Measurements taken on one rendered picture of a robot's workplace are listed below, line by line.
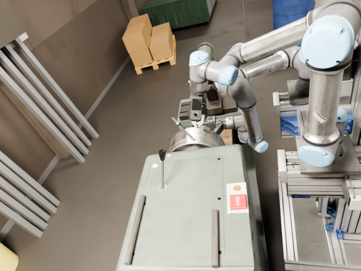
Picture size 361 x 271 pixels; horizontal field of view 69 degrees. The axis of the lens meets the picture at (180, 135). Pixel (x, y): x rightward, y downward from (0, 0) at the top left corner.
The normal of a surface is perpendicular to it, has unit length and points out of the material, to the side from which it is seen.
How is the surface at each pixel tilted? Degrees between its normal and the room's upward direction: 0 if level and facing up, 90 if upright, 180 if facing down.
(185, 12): 90
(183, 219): 0
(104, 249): 0
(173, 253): 0
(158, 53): 90
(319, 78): 90
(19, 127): 90
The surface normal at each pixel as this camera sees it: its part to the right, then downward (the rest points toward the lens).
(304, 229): -0.27, -0.73
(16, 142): 0.94, -0.07
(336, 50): -0.60, 0.55
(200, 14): -0.20, 0.69
